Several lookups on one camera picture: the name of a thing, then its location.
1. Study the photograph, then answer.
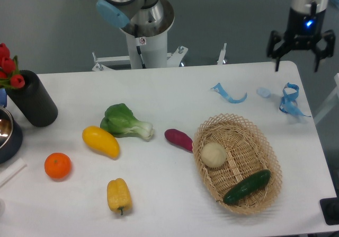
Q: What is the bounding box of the blue object at left edge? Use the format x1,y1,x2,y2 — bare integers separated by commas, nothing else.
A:
0,89,7,108

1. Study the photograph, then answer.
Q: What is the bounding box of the black cylindrical vase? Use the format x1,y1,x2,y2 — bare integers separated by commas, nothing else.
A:
6,70,58,127

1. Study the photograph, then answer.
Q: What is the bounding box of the curved blue tape strip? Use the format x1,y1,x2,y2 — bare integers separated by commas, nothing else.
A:
210,83,247,104

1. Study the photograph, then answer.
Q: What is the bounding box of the white metal mounting frame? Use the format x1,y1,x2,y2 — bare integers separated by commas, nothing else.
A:
92,42,227,72

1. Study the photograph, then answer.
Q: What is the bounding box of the orange tangerine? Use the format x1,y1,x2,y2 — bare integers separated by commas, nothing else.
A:
44,153,72,179

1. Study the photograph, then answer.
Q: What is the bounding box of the yellow mango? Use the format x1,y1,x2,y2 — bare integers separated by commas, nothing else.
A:
82,126,120,159

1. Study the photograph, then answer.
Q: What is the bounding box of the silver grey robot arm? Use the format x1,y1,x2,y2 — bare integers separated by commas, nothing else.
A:
96,0,335,69

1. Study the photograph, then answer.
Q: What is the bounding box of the woven wicker basket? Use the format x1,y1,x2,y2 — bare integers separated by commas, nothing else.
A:
193,113,282,215

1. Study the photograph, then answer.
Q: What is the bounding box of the dark metal bowl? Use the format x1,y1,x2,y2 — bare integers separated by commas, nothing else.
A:
1,107,23,163

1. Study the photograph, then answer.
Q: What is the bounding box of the black device at edge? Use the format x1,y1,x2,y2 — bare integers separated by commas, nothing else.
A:
319,197,338,225

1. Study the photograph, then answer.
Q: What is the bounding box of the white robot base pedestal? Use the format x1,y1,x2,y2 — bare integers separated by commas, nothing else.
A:
121,0,174,69

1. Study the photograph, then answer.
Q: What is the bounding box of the yellow bell pepper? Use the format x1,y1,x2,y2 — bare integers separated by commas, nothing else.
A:
106,178,132,215

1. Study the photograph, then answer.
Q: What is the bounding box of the red tulip bouquet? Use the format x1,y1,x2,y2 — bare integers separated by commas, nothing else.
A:
1,43,25,90

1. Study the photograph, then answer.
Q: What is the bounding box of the tangled blue tape strip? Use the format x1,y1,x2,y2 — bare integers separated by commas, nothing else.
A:
279,83,311,117

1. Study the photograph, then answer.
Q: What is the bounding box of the green bok choy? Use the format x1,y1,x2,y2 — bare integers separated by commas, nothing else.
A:
100,103,154,140

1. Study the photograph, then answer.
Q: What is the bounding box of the white flat stick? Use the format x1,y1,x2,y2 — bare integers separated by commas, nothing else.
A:
1,158,27,187

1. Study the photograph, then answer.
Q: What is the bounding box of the white frame at right edge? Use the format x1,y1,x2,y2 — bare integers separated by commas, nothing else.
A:
313,73,338,125

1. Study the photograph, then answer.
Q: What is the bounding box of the dark green cucumber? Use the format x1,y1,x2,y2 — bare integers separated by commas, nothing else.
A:
222,169,271,205

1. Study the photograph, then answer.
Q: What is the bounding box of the purple sweet potato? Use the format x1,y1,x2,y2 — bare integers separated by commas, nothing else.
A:
164,129,193,153

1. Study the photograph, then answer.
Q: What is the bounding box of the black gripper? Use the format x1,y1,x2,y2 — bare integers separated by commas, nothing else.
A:
266,7,336,72

